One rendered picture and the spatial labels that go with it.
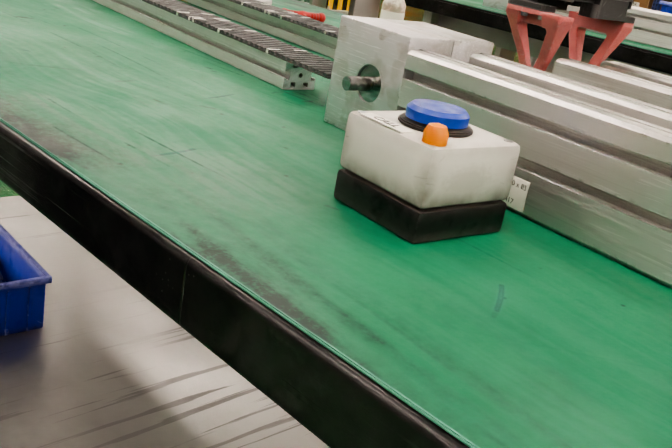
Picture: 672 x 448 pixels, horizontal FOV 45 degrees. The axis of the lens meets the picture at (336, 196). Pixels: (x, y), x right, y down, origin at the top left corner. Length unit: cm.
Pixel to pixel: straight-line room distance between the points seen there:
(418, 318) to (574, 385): 8
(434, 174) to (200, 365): 98
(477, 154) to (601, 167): 9
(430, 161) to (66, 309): 115
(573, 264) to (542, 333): 11
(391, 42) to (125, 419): 78
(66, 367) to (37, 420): 14
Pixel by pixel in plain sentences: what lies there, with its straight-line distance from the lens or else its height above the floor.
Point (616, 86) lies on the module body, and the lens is 76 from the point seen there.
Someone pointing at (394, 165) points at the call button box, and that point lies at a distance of 49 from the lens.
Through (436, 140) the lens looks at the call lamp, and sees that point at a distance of 47.
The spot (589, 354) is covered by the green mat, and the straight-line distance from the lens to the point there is 41.
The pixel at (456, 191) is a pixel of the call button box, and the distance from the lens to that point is 49.
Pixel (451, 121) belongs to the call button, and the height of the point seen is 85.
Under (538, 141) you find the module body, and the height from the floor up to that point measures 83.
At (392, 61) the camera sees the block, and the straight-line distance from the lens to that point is 66.
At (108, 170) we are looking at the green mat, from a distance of 53.
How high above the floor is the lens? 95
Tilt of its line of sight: 19 degrees down
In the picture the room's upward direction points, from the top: 10 degrees clockwise
